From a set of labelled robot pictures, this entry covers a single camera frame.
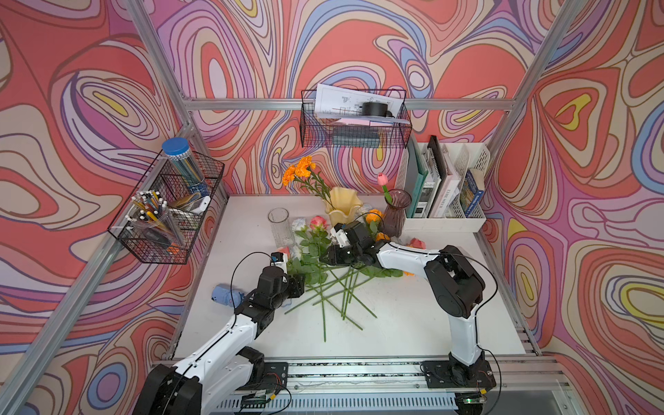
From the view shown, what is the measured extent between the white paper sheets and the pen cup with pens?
54cm

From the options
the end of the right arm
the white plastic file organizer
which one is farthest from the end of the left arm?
the white plastic file organizer

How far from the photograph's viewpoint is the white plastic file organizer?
94cm

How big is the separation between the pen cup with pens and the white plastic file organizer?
0.77 meters

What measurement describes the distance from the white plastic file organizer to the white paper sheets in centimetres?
18

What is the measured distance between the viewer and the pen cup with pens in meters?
0.59
